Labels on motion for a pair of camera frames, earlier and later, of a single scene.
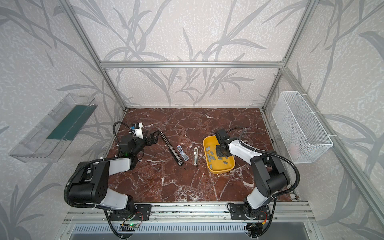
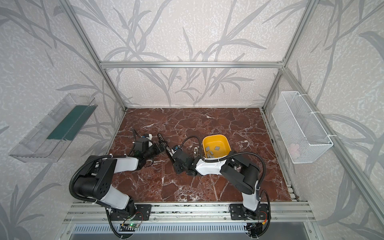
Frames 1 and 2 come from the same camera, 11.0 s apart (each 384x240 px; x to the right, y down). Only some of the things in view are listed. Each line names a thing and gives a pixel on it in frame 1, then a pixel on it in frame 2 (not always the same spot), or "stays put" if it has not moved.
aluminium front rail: [293, 212] stays put
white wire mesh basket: [304, 135] stays put
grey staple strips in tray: [210, 157] stays put
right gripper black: [223, 147] to [174, 153]
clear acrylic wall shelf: [52, 139] stays put
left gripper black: [148, 139] to [156, 147]
